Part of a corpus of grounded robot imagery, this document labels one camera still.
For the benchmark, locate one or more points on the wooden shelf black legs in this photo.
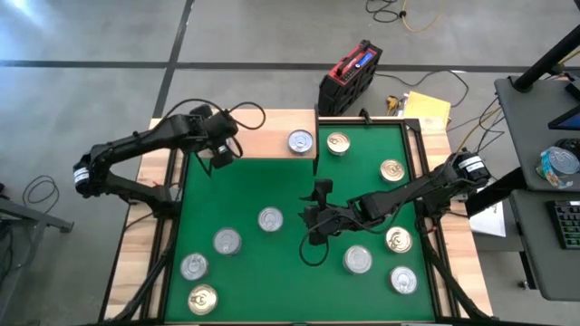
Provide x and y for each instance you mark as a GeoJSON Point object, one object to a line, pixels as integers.
{"type": "Point", "coordinates": [272, 136]}

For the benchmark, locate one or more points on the gold-lid seafood can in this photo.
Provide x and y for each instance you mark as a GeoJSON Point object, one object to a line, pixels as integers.
{"type": "Point", "coordinates": [399, 239]}
{"type": "Point", "coordinates": [338, 143]}
{"type": "Point", "coordinates": [202, 299]}
{"type": "Point", "coordinates": [392, 170]}

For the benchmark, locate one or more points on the yellow black power plug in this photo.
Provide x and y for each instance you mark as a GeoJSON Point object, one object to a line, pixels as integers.
{"type": "Point", "coordinates": [392, 104]}

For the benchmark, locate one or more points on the white paper sheet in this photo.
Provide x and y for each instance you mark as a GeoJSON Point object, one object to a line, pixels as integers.
{"type": "Point", "coordinates": [491, 224]}

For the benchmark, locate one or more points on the black tablet screen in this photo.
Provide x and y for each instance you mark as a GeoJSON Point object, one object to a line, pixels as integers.
{"type": "Point", "coordinates": [570, 122]}

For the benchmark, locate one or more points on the black slanted pole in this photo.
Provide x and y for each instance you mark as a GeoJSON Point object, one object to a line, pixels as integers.
{"type": "Point", "coordinates": [546, 61]}

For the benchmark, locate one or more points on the blue albacore tuna can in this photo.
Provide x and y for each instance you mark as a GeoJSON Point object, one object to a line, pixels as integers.
{"type": "Point", "coordinates": [227, 241]}

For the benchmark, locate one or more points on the grey metal stand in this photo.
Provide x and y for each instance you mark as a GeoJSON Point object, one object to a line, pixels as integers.
{"type": "Point", "coordinates": [41, 217]}

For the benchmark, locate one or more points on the silver can teal yellow label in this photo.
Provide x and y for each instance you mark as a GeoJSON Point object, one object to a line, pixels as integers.
{"type": "Point", "coordinates": [301, 141]}

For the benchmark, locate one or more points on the silver-lid seafood can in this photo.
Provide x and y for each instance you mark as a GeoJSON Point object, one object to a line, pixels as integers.
{"type": "Point", "coordinates": [403, 280]}
{"type": "Point", "coordinates": [357, 259]}
{"type": "Point", "coordinates": [194, 266]}

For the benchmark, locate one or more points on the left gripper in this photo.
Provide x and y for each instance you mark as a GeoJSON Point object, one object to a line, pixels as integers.
{"type": "Point", "coordinates": [213, 129]}

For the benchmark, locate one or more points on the grey desk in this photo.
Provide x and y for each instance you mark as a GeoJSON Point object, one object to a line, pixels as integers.
{"type": "Point", "coordinates": [521, 127]}
{"type": "Point", "coordinates": [537, 262]}

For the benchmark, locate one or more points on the black keyboard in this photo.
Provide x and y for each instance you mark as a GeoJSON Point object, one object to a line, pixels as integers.
{"type": "Point", "coordinates": [566, 224]}

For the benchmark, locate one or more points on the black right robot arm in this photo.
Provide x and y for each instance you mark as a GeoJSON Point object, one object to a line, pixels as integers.
{"type": "Point", "coordinates": [408, 192]}

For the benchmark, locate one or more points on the black aluminium table frame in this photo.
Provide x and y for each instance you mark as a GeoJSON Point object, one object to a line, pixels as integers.
{"type": "Point", "coordinates": [431, 271]}

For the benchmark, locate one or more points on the silver can green label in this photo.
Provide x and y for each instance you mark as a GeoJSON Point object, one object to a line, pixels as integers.
{"type": "Point", "coordinates": [270, 219]}

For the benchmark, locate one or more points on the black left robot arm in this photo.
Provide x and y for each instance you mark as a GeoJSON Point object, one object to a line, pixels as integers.
{"type": "Point", "coordinates": [136, 138]}

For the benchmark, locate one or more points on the black round device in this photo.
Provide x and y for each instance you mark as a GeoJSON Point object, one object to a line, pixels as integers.
{"type": "Point", "coordinates": [572, 144]}

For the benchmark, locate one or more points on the yellow paper envelope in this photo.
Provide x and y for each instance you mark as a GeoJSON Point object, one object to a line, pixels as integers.
{"type": "Point", "coordinates": [428, 108]}

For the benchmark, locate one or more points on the green table mat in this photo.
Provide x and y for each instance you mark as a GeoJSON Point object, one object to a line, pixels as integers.
{"type": "Point", "coordinates": [254, 301]}

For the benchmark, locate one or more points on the red black power station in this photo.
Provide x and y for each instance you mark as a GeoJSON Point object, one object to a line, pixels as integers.
{"type": "Point", "coordinates": [346, 88]}

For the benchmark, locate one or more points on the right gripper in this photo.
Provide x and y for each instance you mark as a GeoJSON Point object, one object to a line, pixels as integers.
{"type": "Point", "coordinates": [333, 217]}

